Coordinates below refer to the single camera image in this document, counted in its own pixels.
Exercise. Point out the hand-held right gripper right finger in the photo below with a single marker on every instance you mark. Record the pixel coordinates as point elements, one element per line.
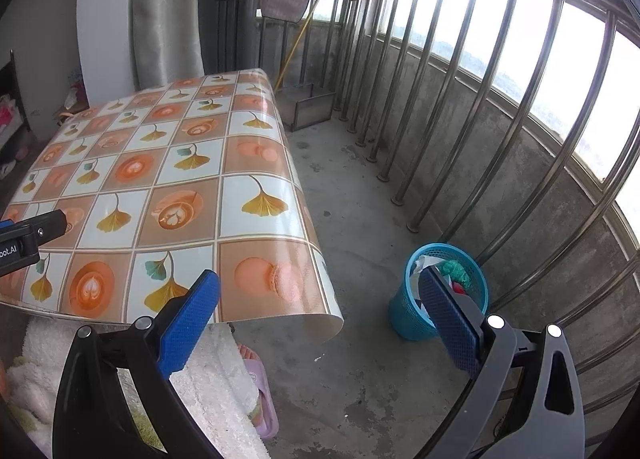
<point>450,324</point>

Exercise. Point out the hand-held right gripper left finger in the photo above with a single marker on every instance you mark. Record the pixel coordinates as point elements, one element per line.
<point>190,324</point>

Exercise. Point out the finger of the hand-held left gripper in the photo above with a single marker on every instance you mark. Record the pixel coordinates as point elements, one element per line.
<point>45,226</point>

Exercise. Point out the blue mesh wastebasket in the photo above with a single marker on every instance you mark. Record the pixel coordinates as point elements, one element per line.
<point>405,314</point>

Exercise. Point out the teal plastic bag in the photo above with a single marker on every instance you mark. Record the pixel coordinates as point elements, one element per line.
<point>457,269</point>

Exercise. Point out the white fluffy blanket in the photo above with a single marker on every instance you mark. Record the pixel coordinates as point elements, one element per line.
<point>215,389</point>

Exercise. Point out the pink slipper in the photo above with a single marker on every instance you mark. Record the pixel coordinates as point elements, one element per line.
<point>262,389</point>

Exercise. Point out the ginkgo leaf patterned tablecloth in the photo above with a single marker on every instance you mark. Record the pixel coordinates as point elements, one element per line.
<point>250,164</point>

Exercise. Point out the grey curtain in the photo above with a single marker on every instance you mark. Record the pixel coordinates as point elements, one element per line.
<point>165,14</point>

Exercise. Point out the metal dustpan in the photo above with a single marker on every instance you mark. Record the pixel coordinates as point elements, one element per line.
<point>312,111</point>

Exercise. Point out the steel balcony railing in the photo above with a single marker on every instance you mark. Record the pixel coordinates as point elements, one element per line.
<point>450,64</point>

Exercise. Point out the dark grey cabinet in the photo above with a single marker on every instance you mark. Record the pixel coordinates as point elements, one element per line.
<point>225,29</point>

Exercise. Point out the hanging pale cloth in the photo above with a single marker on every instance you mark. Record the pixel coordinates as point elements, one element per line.
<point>285,1</point>

